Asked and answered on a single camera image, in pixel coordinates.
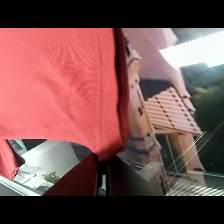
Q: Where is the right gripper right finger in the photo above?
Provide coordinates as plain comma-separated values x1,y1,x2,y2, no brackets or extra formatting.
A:
107,155,165,197

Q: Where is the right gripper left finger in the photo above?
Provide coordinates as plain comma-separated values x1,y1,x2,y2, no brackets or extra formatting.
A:
43,153,99,197

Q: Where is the red garment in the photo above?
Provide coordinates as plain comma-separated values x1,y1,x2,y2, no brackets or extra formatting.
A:
0,27,132,181

